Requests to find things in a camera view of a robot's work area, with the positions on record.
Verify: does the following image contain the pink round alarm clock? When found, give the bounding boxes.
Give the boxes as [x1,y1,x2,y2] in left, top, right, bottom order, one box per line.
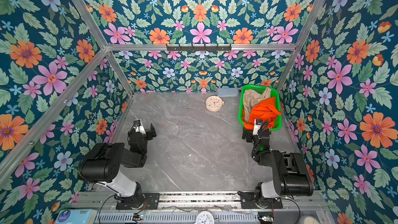
[205,95,224,112]

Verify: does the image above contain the black wall hook rail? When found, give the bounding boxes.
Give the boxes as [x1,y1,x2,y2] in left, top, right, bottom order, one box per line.
[166,44,232,52]

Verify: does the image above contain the white clock at bottom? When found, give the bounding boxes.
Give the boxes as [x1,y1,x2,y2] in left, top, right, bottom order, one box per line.
[195,211,215,224]

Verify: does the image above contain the blue tissue pack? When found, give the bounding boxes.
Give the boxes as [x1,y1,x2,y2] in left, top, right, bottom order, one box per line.
[55,209,97,224]

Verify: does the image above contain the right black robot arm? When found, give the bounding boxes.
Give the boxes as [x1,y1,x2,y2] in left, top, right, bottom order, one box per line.
[243,119,314,208]

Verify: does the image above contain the green plastic basket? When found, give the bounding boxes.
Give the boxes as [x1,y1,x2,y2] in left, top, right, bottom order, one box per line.
[238,85,282,131]

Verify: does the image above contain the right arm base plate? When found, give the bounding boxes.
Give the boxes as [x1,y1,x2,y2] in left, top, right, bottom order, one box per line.
[237,191,283,209]

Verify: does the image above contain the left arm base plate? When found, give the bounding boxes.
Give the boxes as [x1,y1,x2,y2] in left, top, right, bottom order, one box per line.
[116,193,160,210]

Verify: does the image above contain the round beige object bottom right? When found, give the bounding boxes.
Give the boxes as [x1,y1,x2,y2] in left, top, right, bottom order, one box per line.
[297,215,320,224]

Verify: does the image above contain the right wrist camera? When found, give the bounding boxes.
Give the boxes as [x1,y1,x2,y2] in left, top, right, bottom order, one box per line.
[252,119,263,136]

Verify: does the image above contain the aluminium mounting rail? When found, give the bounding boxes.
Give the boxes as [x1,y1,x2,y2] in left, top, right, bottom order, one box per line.
[72,191,329,211]

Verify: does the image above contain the beige shorts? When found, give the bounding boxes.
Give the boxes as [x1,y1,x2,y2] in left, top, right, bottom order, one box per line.
[243,88,272,123]

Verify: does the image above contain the grey rectangular box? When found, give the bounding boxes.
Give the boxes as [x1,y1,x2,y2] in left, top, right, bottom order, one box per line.
[217,88,239,98]

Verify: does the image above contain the orange shorts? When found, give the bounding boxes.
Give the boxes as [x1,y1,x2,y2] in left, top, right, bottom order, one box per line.
[240,97,282,131]

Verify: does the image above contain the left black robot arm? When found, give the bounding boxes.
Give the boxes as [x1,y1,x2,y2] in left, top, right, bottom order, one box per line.
[78,119,157,209]

